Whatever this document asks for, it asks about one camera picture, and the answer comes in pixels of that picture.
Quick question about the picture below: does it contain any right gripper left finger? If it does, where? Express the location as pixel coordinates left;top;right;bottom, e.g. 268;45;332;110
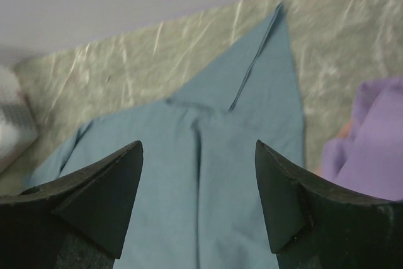
1;141;143;268

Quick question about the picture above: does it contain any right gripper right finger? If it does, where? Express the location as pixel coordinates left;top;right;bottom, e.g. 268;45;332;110
255;141;402;269

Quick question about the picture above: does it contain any blue t shirt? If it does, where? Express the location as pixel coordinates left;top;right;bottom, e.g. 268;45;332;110
28;5;304;268

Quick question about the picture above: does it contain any folded purple t shirt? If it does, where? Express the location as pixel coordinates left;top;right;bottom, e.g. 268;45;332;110
321;77;402;201

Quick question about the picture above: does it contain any folded orange t shirt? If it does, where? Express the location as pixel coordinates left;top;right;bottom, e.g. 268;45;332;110
337;121;352;138

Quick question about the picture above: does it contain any white plastic laundry basket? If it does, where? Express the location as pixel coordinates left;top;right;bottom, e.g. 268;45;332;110
1;66;38;168

